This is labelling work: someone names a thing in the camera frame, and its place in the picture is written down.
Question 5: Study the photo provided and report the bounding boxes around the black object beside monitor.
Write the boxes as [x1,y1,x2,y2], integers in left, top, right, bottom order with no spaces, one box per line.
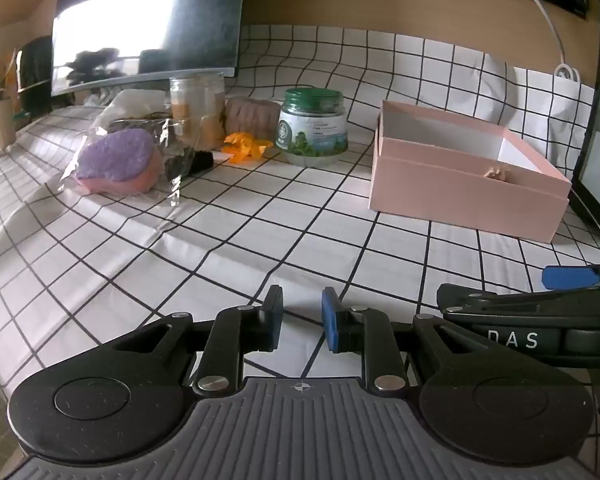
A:
[17,35,55,112]

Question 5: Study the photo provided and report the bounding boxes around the white crumpled paper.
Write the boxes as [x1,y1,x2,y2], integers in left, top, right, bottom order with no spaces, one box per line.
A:
[99,88,172,122]

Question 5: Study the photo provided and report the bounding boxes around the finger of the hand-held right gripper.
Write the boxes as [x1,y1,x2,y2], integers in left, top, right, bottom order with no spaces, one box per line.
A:
[541,261,600,292]
[437,283,600,322]

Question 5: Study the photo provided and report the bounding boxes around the clear packet with dark contents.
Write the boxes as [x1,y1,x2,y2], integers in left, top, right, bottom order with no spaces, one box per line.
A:
[107,116,216,206]

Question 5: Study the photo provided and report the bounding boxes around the black computer monitor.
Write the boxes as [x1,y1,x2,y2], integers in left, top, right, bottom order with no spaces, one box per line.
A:
[51,0,248,97]

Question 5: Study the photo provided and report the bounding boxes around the pink fluffy scrunchie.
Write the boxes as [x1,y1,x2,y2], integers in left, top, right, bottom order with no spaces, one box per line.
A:
[224,96,281,142]

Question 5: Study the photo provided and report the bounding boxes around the white checkered tablecloth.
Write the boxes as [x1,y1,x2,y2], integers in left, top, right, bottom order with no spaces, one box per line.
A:
[0,24,600,401]

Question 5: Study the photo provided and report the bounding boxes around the cardboard tube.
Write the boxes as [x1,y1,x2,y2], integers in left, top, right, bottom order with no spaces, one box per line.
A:
[0,100,18,155]

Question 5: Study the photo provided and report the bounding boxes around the pink cardboard box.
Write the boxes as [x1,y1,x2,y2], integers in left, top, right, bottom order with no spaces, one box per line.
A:
[368,99,573,242]

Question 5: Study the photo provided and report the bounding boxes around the clear jar with beige lid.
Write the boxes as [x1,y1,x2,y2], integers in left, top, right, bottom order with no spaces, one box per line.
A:
[169,72,227,154]

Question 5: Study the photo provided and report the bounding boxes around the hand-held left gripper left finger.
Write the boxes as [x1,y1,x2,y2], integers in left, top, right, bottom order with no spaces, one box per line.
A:
[101,285,285,397]

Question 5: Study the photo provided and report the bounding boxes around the clear jar with green lid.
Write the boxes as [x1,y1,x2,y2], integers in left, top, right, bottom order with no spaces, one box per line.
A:
[275,88,350,167]

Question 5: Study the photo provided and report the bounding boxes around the purple and pink sponge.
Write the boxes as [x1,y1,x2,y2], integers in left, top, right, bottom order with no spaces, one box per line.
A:
[75,128,164,196]

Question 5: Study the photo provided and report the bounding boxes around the white cable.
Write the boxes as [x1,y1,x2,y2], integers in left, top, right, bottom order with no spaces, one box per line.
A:
[500,0,569,68]

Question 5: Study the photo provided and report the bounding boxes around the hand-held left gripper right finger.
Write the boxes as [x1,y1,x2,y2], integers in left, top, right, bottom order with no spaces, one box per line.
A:
[321,287,492,394]

